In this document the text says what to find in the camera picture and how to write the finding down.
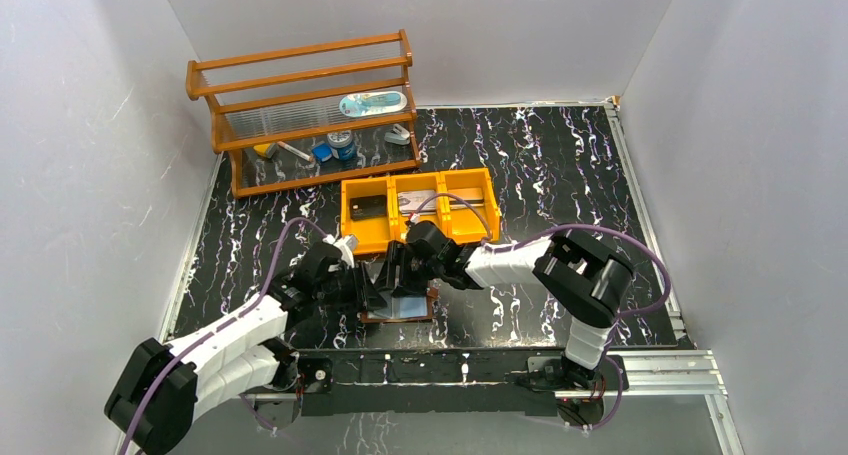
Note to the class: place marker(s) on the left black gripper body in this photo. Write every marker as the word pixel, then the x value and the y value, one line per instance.
pixel 356 287

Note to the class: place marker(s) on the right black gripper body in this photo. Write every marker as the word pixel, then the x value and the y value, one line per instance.
pixel 403 269

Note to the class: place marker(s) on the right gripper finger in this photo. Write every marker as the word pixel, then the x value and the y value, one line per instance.
pixel 414 279
pixel 390 280

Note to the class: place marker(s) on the brown leather card holder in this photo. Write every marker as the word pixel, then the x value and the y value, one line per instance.
pixel 404 309

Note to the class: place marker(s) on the light grey credit card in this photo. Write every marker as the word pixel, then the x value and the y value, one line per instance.
pixel 417 201

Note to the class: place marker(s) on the yellow three-compartment bin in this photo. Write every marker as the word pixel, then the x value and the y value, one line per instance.
pixel 463 226

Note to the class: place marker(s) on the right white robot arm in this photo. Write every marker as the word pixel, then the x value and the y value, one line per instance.
pixel 586 277

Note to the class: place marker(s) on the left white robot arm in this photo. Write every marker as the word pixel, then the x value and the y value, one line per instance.
pixel 166 387

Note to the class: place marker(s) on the black card in bin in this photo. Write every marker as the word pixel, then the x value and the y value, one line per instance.
pixel 368 207

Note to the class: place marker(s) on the brown striped card in bin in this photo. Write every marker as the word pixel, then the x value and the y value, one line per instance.
pixel 465 197

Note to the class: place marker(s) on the blue lidded jar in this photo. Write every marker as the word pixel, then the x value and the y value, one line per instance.
pixel 342 145

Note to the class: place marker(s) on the small blue box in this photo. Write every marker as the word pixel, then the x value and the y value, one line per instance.
pixel 322 152

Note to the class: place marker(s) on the oval blue packaged item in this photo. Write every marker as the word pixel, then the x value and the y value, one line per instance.
pixel 367 104

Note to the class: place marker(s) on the wooden shelf rack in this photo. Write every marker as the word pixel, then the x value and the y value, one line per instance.
pixel 292 96

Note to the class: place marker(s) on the white marker pen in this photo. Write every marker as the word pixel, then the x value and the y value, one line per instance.
pixel 295 151

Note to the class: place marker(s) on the yellow sponge block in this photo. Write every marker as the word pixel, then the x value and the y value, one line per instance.
pixel 266 151

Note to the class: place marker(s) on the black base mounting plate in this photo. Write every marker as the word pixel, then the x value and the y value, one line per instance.
pixel 530 381

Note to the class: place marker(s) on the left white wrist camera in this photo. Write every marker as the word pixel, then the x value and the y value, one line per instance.
pixel 346 245

